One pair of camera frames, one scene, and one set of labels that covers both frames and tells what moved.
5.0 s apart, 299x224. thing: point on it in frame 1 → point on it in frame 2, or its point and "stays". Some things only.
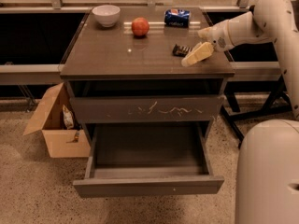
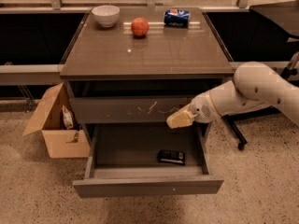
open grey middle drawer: [147, 159] stays
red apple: [140, 26] stays
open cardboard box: [62, 142] stays
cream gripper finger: [202, 50] → [180, 119]
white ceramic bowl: [106, 14] stays
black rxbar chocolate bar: [181, 50] → [172, 157]
